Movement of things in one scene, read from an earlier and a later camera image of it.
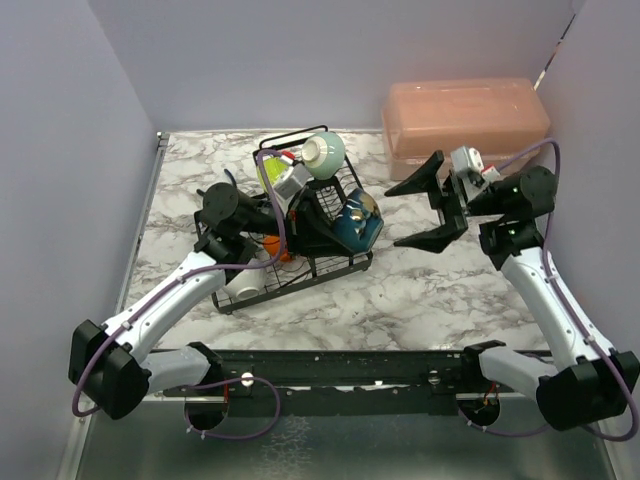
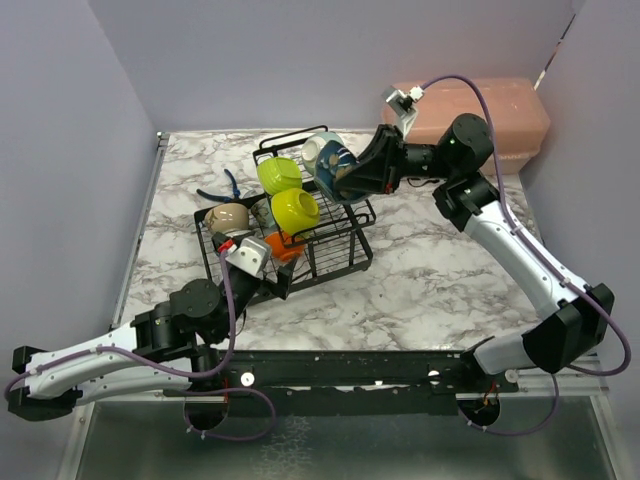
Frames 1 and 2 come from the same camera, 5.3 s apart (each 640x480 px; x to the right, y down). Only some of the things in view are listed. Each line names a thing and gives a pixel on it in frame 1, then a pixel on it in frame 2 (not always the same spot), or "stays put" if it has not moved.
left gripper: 315,232 to 281,288
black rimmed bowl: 360,223 to 332,160
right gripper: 424,179 to 381,164
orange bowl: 273,244 stays put
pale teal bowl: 323,154 stays put
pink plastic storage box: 498,116 stays put
